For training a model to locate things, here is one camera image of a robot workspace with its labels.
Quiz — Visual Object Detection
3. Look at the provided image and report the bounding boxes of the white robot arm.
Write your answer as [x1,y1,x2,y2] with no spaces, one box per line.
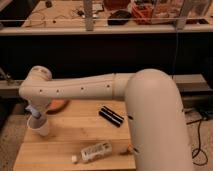
[19,66,194,171]

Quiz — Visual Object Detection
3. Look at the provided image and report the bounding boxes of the orange round plate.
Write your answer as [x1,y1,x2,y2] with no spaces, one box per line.
[47,100,69,113]

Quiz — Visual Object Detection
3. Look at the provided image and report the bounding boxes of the clear plastic bottle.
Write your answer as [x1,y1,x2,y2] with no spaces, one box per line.
[71,141,112,164]

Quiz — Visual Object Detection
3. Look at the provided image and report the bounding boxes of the black object on bench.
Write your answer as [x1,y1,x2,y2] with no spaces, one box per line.
[107,10,131,26]

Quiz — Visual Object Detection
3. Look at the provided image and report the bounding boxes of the orange basket on bench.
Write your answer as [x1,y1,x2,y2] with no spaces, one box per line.
[132,4,153,25]

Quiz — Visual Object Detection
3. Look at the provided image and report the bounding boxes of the grey metal rail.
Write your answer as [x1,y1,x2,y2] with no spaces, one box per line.
[0,24,213,36]

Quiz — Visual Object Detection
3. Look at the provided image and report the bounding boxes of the grey metal upright post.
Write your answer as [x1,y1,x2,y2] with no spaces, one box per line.
[83,0,93,31]

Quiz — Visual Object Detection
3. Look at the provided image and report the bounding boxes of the black floor cable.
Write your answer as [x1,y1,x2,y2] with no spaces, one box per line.
[184,111,210,167]

